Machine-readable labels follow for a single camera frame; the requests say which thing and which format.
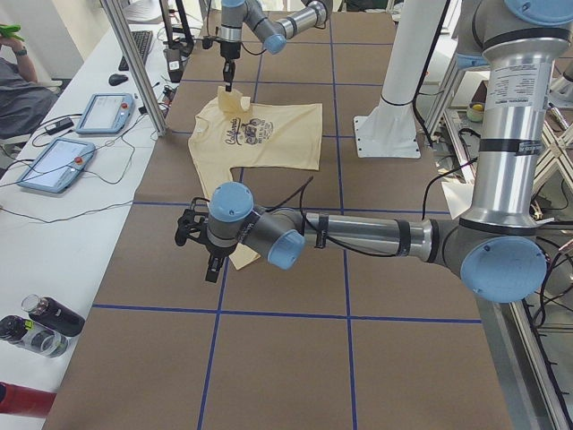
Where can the beige long-sleeve printed shirt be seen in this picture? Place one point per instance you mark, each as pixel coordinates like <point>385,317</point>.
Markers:
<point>233,132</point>

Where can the clear dark drink bottle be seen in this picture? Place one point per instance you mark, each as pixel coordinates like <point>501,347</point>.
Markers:
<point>33,336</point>

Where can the lower blue teach pendant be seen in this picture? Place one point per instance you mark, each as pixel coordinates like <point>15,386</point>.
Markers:
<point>57,166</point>

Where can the black water bottle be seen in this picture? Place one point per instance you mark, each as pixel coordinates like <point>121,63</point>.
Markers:
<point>52,314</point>

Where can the black computer mouse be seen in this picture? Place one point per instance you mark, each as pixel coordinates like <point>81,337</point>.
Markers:
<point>117,79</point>

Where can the seated person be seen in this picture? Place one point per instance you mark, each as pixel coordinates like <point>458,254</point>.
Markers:
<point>24,102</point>

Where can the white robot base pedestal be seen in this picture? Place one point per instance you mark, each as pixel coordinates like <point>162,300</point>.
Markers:
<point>389,130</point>

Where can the aluminium frame post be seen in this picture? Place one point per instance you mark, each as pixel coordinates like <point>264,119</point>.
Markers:
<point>127,44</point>

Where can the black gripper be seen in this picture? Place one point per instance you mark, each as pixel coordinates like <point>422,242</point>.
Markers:
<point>216,253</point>
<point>229,49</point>

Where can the red bottle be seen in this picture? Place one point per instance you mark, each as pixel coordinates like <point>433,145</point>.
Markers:
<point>24,401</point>

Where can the black keyboard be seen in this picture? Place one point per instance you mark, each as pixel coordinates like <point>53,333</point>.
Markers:
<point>143,40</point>

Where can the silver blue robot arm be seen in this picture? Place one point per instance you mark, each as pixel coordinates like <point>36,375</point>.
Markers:
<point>489,242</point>
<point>272,34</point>

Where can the upper blue teach pendant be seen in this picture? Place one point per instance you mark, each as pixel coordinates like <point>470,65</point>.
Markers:
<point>106,113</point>

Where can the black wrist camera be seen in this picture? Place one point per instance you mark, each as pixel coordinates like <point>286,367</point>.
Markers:
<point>208,41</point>
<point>192,225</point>

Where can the blue teach pendant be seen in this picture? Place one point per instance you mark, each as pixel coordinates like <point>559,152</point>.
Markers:
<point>57,166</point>
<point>106,113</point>

